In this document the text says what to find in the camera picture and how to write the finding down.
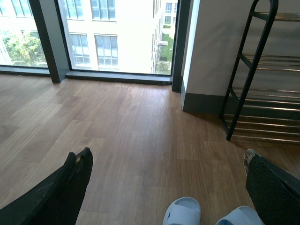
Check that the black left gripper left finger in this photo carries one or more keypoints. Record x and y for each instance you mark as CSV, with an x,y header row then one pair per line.
x,y
57,199

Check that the dark window frame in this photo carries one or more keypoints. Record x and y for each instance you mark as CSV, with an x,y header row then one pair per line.
x,y
127,40

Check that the light blue slipper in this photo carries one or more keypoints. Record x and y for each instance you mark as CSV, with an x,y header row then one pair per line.
x,y
242,215
183,211

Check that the black metal shoe rack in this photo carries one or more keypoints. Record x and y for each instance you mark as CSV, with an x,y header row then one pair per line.
x,y
262,100

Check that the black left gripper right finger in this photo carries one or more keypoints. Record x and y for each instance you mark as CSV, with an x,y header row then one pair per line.
x,y
274,192

